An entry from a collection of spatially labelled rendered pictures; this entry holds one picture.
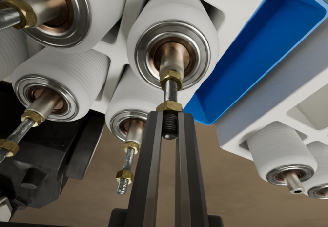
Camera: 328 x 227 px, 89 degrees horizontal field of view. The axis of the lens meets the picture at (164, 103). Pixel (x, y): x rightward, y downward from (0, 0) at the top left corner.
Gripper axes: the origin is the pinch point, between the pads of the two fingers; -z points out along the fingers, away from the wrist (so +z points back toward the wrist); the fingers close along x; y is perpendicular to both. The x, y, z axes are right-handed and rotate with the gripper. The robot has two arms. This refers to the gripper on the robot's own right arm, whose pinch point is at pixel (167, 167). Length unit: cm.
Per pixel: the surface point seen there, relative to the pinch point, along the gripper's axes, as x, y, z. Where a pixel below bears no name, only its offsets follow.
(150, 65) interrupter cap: 2.2, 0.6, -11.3
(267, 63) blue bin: -18.3, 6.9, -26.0
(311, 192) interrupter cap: -29.8, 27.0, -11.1
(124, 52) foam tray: 6.9, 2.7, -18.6
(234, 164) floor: -32, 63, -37
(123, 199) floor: 26, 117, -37
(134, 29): 3.7, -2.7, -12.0
